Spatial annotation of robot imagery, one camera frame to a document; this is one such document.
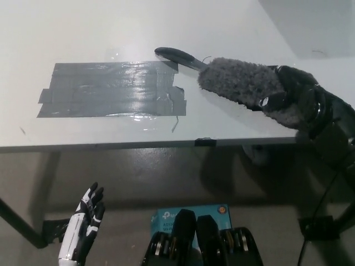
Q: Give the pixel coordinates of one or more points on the grey round caster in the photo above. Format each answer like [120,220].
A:
[256,155]

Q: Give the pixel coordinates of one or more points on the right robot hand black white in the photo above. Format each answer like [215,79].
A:
[302,94]

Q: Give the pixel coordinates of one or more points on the grey table leg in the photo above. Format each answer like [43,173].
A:
[50,185]

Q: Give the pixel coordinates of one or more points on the grey duct tape patch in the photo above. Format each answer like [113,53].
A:
[111,90]

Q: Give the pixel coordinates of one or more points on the black table base bar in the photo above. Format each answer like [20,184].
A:
[22,221]

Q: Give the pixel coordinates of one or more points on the teal tp-link router box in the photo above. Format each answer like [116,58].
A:
[166,219]

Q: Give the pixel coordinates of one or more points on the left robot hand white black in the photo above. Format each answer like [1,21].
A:
[83,224]

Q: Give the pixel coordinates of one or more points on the black robot body blocks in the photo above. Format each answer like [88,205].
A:
[201,243]

